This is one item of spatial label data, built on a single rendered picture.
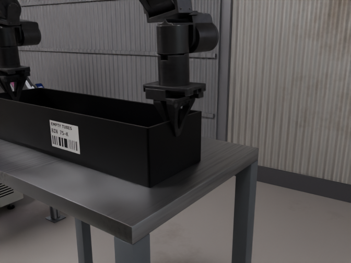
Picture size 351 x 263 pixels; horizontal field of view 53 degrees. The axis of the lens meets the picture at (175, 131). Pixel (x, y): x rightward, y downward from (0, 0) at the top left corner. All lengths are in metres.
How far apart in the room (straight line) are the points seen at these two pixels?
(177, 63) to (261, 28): 1.95
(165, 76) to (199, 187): 0.21
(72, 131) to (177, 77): 0.26
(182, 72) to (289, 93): 1.92
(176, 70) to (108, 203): 0.25
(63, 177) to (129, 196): 0.16
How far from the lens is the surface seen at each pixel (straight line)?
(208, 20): 0.70
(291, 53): 2.48
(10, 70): 1.02
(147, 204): 0.58
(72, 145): 0.77
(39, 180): 0.72
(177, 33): 0.61
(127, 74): 3.13
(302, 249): 2.01
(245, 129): 2.66
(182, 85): 0.62
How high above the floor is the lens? 1.07
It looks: 16 degrees down
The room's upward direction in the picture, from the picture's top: straight up
